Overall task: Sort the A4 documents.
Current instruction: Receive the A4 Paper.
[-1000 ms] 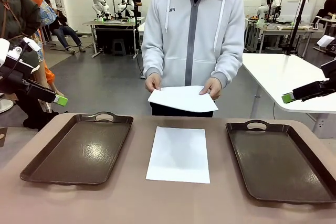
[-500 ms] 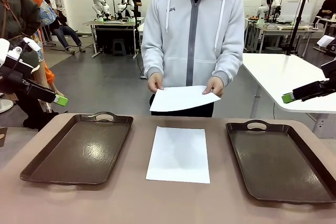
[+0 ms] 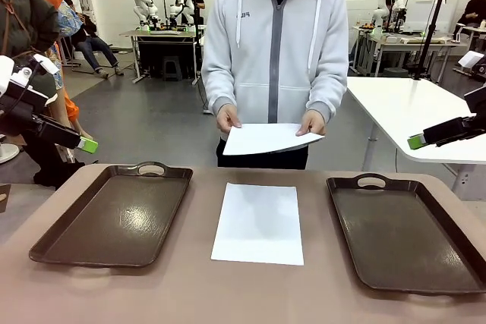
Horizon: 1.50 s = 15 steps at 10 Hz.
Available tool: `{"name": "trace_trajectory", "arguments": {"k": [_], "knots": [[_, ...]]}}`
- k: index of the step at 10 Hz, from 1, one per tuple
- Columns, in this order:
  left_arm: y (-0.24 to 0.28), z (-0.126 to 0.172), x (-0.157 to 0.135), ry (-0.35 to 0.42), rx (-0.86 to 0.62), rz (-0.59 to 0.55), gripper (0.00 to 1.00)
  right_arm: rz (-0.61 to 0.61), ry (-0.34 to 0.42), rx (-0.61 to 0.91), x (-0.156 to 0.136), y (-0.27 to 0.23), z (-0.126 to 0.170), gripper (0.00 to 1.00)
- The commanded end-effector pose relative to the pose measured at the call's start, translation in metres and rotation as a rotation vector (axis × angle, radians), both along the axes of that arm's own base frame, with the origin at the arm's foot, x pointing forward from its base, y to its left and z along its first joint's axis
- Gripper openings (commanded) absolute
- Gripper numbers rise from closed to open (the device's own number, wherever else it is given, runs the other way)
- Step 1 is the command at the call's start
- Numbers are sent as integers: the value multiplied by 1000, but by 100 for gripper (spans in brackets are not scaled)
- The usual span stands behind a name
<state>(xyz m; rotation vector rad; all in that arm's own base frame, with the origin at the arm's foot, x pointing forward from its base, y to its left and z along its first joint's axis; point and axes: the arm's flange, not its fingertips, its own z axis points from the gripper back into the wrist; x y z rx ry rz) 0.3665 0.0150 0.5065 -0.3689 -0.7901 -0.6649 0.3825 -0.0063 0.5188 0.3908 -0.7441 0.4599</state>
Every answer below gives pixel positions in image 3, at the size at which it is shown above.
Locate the person's right hand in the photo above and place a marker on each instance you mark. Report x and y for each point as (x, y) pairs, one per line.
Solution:
(228, 117)

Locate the white round fan base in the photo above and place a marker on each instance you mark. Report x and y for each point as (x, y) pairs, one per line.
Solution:
(7, 153)

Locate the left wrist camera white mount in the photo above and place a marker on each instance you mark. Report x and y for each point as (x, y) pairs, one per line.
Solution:
(45, 64)

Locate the black stool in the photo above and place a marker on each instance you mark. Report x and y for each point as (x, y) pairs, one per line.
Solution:
(172, 68)

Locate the seated person in black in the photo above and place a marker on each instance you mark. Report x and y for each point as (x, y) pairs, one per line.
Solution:
(476, 11)

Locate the black tripod stand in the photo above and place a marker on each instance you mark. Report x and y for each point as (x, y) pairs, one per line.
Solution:
(431, 32)

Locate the seated person in jeans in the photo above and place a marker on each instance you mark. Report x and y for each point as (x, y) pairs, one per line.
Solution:
(89, 47)

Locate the person's right forearm grey sleeve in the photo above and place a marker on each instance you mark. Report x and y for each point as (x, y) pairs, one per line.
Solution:
(218, 85)

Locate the white paper box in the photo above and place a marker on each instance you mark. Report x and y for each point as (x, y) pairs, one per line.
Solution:
(470, 59)

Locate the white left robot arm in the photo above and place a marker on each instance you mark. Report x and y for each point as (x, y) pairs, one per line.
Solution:
(4, 73)

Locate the person's left forearm grey sleeve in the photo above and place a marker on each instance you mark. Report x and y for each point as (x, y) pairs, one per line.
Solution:
(330, 85)

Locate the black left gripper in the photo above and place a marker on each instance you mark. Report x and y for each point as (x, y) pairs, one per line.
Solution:
(19, 115)

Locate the person's left hand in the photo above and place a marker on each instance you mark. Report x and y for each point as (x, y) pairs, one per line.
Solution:
(315, 121)

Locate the brown plastic serving tray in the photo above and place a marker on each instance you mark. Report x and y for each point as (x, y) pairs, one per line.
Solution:
(398, 240)
(76, 225)

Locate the long white workbench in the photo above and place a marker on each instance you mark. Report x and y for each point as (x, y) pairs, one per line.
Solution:
(417, 45)

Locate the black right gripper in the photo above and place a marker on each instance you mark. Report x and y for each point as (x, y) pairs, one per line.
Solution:
(480, 123)

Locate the grey metal desk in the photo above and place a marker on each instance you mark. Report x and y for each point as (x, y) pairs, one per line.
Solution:
(159, 33)

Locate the white A4 paper sheet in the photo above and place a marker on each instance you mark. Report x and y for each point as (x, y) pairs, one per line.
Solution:
(266, 138)
(258, 225)

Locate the large white table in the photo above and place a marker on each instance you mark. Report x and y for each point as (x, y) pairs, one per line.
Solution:
(398, 111)

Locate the bystander in olive jacket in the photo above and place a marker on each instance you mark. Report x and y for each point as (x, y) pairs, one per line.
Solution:
(26, 16)

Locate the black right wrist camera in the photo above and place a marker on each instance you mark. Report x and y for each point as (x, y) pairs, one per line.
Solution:
(477, 100)

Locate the person in grey hoodie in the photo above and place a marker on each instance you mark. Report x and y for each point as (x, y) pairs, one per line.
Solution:
(273, 54)

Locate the brown board piece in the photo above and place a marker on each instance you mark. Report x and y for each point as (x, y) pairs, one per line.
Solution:
(4, 199)

